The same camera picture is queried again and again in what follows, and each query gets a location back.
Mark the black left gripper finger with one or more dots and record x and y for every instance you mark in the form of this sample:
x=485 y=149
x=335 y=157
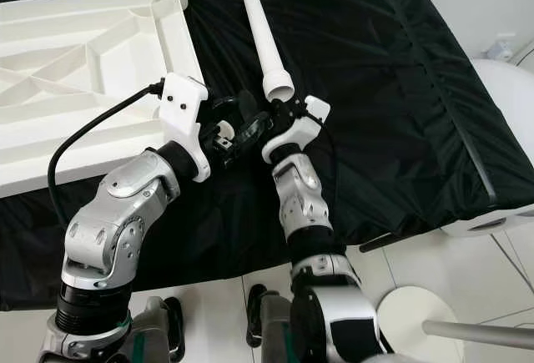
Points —
x=254 y=129
x=234 y=100

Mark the white plastic table leg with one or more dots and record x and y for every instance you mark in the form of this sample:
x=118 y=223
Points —
x=259 y=29

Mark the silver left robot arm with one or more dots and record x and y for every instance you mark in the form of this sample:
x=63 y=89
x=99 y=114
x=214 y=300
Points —
x=108 y=229

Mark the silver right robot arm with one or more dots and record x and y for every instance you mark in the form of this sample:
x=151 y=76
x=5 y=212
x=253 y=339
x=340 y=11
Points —
x=300 y=196

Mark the black tablecloth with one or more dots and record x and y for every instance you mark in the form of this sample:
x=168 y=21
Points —
x=409 y=88

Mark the black metal table leg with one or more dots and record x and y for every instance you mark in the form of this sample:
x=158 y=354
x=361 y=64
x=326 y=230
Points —
x=375 y=242

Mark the robot right leg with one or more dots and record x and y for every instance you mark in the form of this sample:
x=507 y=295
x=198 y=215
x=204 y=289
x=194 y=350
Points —
x=271 y=330

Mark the robot leg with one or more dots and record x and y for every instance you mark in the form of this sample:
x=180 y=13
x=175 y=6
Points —
x=158 y=334
x=271 y=330

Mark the robot left leg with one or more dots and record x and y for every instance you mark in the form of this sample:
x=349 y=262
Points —
x=158 y=334

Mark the white round stool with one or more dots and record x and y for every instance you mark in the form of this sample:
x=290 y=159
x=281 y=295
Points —
x=413 y=313

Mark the grey round pole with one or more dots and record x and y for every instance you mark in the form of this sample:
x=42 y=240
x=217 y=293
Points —
x=476 y=334

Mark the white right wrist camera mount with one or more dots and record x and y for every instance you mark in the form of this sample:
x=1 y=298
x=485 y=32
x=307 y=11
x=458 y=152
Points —
x=304 y=125

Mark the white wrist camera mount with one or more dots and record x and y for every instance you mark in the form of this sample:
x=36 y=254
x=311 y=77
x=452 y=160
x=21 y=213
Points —
x=182 y=104
x=304 y=125

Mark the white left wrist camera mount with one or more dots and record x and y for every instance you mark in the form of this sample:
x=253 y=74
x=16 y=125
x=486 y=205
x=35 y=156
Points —
x=182 y=104

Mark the white wall socket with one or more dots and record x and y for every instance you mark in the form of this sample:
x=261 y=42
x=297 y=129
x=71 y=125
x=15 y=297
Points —
x=503 y=46

